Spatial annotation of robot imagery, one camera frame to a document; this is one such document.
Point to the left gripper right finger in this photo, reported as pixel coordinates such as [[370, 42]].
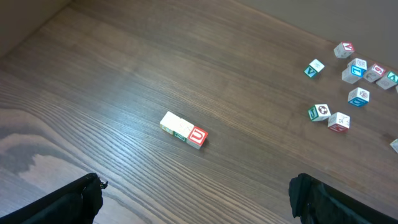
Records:
[[315, 202]]

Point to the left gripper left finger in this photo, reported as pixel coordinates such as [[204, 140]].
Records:
[[77, 202]]

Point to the blue letter P block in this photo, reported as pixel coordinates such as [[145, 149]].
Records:
[[170, 123]]

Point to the red letter M block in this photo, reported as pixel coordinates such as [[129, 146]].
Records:
[[183, 129]]

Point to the red sided picture block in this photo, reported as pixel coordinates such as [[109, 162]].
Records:
[[197, 137]]

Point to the red sided block bottom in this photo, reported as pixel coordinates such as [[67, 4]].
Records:
[[339, 122]]

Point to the brown picture block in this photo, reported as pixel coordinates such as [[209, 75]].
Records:
[[319, 112]]

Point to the green sided block right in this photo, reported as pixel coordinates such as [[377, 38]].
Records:
[[394, 145]]

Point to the green sided block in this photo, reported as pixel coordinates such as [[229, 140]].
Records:
[[314, 68], [394, 145]]

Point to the orange picture blue block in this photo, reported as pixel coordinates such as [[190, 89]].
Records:
[[358, 97]]

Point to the green sided block left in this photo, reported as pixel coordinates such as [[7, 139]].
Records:
[[314, 68]]

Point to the red number nine block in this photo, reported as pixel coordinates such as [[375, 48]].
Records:
[[374, 73]]

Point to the tan picture block top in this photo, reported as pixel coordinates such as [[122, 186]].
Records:
[[359, 63]]

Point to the green letter V block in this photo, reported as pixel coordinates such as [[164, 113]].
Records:
[[390, 79]]

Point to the red letter block top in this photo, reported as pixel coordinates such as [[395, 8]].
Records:
[[344, 50]]

